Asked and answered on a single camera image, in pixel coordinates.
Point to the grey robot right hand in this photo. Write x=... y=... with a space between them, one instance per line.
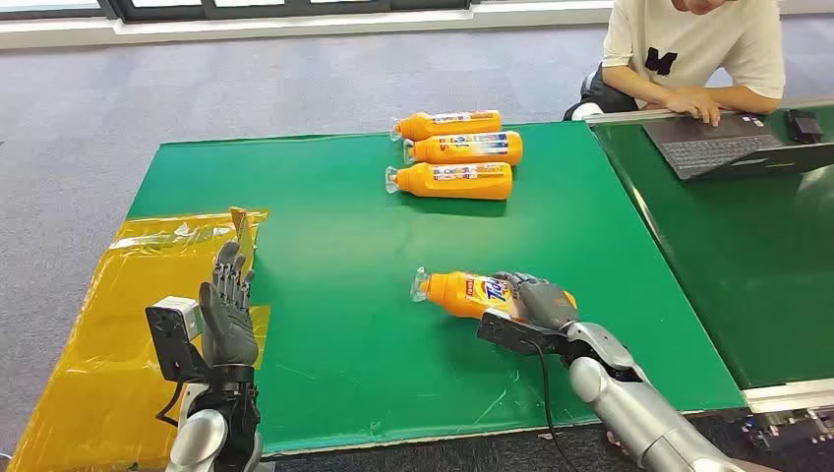
x=547 y=303

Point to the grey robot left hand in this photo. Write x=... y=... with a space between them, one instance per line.
x=228 y=326

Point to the orange detergent bottle blue logo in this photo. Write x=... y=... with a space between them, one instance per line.
x=462 y=296

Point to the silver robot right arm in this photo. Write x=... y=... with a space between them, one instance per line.
x=638 y=417

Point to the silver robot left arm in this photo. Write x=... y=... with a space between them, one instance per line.
x=202 y=440

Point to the person's right forearm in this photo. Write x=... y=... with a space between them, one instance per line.
x=635 y=85

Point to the person's left forearm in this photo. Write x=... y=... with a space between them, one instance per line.
x=749 y=101

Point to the brown cardboard piece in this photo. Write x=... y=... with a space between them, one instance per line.
x=242 y=228

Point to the yellow plastic sheet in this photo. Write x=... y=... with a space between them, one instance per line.
x=111 y=365

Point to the green table mat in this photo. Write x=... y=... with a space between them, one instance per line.
x=358 y=293

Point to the person's foot in sandal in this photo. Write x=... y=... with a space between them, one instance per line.
x=616 y=443

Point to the green conveyor bench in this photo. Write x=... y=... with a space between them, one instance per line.
x=749 y=260

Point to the dark grey laptop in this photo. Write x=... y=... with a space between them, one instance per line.
x=723 y=146

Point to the person's right hand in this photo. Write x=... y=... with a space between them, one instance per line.
x=694 y=104

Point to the person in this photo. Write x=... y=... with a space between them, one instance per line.
x=691 y=39

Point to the black power adapter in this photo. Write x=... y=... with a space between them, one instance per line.
x=804 y=126

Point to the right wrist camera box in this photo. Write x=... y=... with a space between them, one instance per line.
x=511 y=331

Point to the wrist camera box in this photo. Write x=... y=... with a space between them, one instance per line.
x=171 y=342
x=511 y=331

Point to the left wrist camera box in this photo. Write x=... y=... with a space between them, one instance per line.
x=171 y=342

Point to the aluminium bench rail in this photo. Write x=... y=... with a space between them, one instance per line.
x=625 y=116

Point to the bench frame machinery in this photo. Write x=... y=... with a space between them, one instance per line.
x=788 y=427

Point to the dark window frame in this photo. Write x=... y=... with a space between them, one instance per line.
x=260 y=8

